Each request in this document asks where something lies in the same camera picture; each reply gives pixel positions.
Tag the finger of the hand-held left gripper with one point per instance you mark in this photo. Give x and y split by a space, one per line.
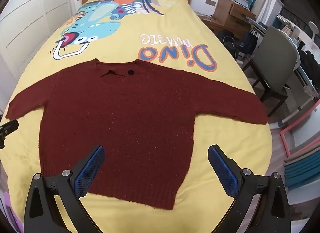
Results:
2 140
10 125

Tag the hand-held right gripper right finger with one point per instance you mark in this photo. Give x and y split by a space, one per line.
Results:
223 170

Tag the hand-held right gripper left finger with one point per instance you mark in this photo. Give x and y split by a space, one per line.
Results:
89 170

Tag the dark red knit sweater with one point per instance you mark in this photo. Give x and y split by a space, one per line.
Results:
120 122

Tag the purple cloth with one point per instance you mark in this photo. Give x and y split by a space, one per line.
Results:
11 213

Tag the stack of teal foam mats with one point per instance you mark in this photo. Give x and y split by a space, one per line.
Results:
303 170

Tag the white panelled wardrobe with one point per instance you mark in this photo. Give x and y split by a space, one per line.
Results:
30 22

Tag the grey-green chair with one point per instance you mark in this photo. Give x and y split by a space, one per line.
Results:
275 55

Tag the black bag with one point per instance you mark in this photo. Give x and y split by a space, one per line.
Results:
228 41

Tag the dark blue bag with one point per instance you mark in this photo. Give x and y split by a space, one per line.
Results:
248 42

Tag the black jacket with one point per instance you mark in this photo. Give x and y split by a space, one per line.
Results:
310 65

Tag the yellow dinosaur printed blanket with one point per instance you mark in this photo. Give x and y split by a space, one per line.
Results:
175 35

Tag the wooden desk cabinet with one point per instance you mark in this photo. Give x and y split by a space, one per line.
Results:
230 15

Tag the white desk lamp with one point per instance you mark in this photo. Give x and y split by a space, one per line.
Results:
313 29

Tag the pink frame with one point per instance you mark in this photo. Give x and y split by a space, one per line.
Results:
285 137

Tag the wall socket plate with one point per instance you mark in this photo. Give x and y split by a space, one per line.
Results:
210 1

